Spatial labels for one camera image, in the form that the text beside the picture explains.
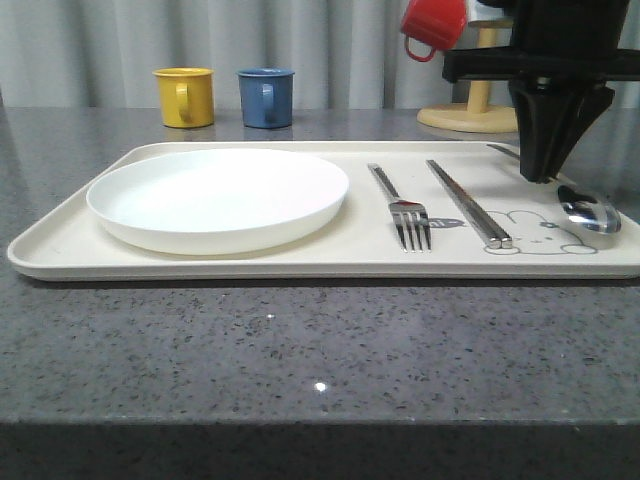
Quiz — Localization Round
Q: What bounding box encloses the blue enamel mug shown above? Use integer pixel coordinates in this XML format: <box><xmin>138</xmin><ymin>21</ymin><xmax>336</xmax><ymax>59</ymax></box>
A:
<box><xmin>237</xmin><ymin>67</ymin><xmax>295</xmax><ymax>129</ymax></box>

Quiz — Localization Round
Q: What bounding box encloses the red enamel mug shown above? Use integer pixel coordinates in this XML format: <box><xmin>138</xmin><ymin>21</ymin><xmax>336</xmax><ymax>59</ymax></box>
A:
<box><xmin>401</xmin><ymin>0</ymin><xmax>467</xmax><ymax>62</ymax></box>

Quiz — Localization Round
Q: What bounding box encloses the cream rabbit serving tray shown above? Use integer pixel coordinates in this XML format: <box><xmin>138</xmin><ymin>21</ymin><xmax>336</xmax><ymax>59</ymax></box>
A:
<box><xmin>7</xmin><ymin>141</ymin><xmax>639</xmax><ymax>281</ymax></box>

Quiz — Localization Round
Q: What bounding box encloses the silver metal spoon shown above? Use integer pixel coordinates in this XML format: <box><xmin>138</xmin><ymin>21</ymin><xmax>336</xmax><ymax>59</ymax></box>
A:
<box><xmin>486</xmin><ymin>143</ymin><xmax>623</xmax><ymax>235</ymax></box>

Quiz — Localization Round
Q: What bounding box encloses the white round plate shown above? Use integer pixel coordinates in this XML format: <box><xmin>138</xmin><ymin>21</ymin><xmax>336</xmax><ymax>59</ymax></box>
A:
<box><xmin>86</xmin><ymin>148</ymin><xmax>349</xmax><ymax>255</ymax></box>

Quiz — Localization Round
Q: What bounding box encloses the yellow enamel mug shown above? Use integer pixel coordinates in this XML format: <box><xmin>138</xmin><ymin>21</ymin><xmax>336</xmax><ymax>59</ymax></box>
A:
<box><xmin>153</xmin><ymin>67</ymin><xmax>215</xmax><ymax>129</ymax></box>

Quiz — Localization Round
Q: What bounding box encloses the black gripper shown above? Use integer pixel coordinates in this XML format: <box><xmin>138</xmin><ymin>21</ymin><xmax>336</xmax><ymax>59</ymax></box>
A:
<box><xmin>442</xmin><ymin>1</ymin><xmax>639</xmax><ymax>183</ymax></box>

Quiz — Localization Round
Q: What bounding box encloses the silver metal fork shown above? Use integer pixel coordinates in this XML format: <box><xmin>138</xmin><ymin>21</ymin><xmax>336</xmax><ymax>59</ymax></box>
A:
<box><xmin>367</xmin><ymin>163</ymin><xmax>432</xmax><ymax>253</ymax></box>

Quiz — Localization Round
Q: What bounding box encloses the grey pleated curtain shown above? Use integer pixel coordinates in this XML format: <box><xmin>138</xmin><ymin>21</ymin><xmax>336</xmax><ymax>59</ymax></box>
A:
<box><xmin>0</xmin><ymin>0</ymin><xmax>640</xmax><ymax>111</ymax></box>

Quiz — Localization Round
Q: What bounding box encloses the wooden mug tree stand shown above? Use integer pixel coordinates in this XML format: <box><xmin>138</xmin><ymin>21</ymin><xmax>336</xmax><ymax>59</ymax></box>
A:
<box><xmin>416</xmin><ymin>18</ymin><xmax>521</xmax><ymax>134</ymax></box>

